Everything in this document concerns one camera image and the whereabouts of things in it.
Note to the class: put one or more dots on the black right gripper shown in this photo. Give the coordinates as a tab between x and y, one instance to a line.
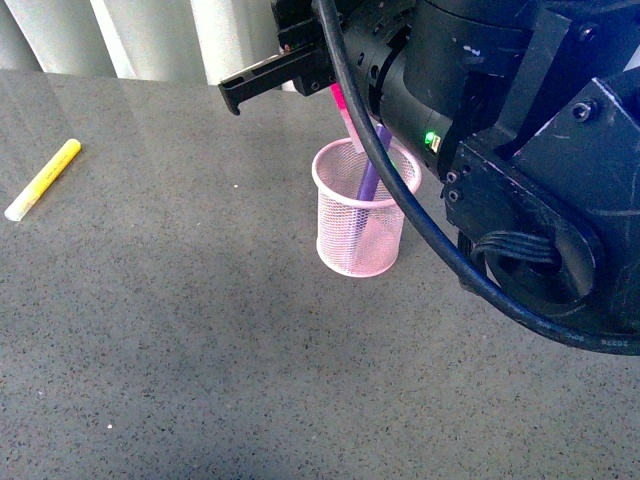
374	33

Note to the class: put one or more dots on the pink marker pen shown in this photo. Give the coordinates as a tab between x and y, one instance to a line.
348	122

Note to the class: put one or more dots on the purple marker pen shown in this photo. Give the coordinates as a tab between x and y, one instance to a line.
369	183

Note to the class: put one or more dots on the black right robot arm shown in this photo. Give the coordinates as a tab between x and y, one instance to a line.
526	111

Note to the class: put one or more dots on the pink mesh pen cup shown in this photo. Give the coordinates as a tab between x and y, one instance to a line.
337	171

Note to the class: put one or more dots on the grey pleated curtain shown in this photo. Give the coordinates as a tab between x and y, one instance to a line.
189	41

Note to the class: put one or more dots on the yellow marker pen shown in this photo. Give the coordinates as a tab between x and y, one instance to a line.
37	187

